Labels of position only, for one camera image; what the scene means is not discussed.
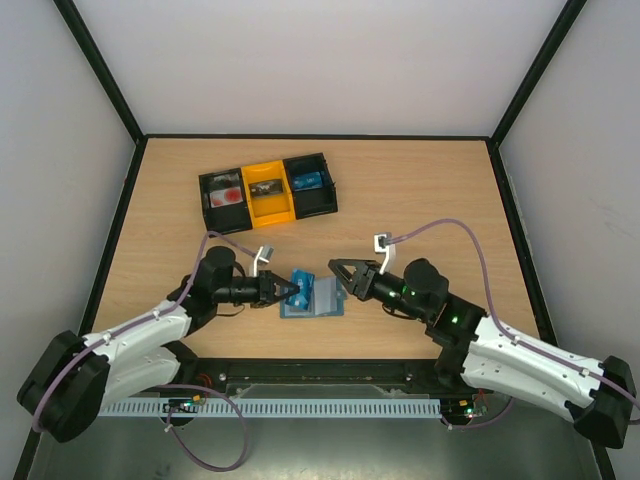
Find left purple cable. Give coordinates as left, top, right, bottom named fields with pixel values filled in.
left=31, top=230, right=261, bottom=433

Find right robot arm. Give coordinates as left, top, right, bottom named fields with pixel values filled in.
left=328, top=258, right=637, bottom=449

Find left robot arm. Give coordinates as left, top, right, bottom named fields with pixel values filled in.
left=16, top=246, right=300, bottom=443

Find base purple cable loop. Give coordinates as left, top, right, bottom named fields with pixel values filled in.
left=162, top=382, right=255, bottom=470

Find black card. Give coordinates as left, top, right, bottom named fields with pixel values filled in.
left=249, top=179, right=284, bottom=198

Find blue card in bin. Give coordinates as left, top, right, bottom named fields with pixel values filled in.
left=291, top=171, right=324, bottom=192

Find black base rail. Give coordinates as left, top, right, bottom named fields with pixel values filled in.
left=143, top=358, right=477, bottom=397

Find right black bin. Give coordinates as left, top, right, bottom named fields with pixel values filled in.
left=283, top=152, right=338, bottom=220

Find left black bin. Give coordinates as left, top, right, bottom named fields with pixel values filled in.
left=198, top=168, right=252, bottom=234

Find yellow bin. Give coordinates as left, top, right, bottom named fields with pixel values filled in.
left=241, top=160, right=296, bottom=229

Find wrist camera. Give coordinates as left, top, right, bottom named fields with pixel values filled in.
left=250, top=244, right=274, bottom=277
left=373, top=232, right=396, bottom=275

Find black bin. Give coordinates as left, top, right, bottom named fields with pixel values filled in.
left=283, top=152, right=338, bottom=220
left=198, top=168, right=252, bottom=234

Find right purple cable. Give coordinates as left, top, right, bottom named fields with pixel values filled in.
left=387, top=218, right=640, bottom=426

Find blue slotted cable duct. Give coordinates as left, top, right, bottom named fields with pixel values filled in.
left=100, top=397, right=441, bottom=419

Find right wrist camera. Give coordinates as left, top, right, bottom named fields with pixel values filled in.
left=373, top=232, right=396, bottom=275

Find red white card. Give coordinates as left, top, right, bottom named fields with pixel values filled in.
left=205, top=187, right=244, bottom=208

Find teal card holder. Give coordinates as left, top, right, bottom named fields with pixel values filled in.
left=280, top=276, right=347, bottom=319

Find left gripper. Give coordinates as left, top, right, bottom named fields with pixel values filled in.
left=215, top=270, right=300, bottom=308

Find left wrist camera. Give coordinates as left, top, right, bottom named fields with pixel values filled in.
left=250, top=244, right=274, bottom=277

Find black cage frame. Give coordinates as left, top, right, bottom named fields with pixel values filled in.
left=9, top=0, right=621, bottom=480

